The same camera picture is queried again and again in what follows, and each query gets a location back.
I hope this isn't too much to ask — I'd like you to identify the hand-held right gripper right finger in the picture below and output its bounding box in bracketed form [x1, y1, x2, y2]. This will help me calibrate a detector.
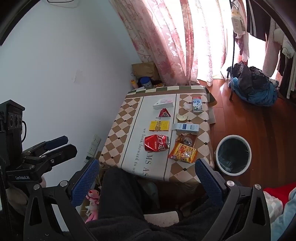
[194, 159, 272, 241]

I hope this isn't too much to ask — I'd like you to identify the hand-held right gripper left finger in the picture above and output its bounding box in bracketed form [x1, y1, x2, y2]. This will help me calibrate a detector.
[23, 159, 101, 241]

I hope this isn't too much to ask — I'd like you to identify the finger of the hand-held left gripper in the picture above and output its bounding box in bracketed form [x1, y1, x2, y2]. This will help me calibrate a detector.
[25, 144, 78, 172]
[23, 136, 69, 156]

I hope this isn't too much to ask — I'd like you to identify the white trash bin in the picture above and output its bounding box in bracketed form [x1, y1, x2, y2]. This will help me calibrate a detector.
[216, 135, 252, 176]

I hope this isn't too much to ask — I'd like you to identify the yellow snack packet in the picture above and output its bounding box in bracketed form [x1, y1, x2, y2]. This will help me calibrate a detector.
[168, 142, 198, 163]

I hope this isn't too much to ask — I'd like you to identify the brown snack packet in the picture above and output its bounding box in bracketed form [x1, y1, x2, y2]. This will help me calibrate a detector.
[175, 134, 196, 147]

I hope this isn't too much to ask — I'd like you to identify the person's left forearm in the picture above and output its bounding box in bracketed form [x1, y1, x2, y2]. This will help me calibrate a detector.
[0, 186, 30, 216]

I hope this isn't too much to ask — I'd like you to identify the pink plush toy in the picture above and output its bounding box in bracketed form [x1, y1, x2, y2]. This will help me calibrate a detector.
[85, 189, 100, 223]

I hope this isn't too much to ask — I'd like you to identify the white power strip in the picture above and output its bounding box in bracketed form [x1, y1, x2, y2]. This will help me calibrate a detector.
[84, 134, 102, 163]

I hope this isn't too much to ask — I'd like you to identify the white cloth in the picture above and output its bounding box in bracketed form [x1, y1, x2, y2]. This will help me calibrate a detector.
[143, 212, 180, 224]

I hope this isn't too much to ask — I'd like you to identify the blue and white box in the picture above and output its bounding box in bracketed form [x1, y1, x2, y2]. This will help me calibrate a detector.
[171, 123, 199, 133]

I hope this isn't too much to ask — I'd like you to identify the red soda can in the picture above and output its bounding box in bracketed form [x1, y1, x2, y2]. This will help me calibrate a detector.
[144, 134, 170, 153]

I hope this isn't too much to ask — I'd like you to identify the pale checkered blanket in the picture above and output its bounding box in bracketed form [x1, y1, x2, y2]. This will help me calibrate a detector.
[264, 191, 284, 223]

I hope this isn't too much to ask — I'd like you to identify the red cloth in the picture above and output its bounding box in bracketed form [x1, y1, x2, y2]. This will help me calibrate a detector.
[264, 182, 296, 200]

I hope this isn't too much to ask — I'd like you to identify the brown white checkered tablecloth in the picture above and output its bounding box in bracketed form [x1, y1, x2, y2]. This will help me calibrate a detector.
[99, 86, 216, 186]

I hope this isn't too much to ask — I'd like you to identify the yellow box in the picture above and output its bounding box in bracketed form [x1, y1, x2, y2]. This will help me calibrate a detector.
[149, 120, 170, 132]

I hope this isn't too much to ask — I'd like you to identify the blue white milk carton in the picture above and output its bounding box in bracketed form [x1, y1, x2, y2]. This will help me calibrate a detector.
[192, 97, 203, 113]

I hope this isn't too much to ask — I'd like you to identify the light blue cloth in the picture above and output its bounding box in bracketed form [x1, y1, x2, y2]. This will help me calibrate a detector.
[270, 199, 296, 241]

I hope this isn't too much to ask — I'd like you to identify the white and pink box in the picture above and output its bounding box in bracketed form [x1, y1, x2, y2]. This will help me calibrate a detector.
[153, 98, 174, 110]

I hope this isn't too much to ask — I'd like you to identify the pile of blue dark clothes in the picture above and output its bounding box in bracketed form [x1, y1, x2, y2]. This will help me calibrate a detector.
[231, 77, 280, 107]

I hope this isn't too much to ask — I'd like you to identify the blue lidded jar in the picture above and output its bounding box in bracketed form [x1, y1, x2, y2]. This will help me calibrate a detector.
[139, 77, 152, 88]

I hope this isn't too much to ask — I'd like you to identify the brown paper bag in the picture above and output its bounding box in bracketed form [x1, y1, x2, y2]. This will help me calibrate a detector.
[132, 61, 160, 81]

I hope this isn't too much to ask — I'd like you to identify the dark grey clothes pile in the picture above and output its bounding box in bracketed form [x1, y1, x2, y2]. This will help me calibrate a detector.
[227, 61, 271, 98]

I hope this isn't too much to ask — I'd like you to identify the black metal clothes rack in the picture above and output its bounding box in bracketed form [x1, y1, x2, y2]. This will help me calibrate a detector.
[228, 0, 237, 101]

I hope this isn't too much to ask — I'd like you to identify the white air conditioner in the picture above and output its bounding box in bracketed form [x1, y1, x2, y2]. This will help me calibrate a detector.
[46, 0, 78, 9]

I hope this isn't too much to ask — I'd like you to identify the pink hanging towel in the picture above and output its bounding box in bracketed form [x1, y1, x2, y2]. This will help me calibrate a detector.
[262, 21, 282, 78]

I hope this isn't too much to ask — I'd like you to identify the pink floral curtain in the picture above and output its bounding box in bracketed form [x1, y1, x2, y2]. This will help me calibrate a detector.
[111, 0, 232, 87]

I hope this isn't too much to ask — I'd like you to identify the hanging patterned cloth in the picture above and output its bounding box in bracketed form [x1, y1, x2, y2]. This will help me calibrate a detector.
[231, 3, 247, 38]

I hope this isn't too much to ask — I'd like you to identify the dark hanging garment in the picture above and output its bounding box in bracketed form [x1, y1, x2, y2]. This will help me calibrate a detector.
[245, 0, 276, 42]

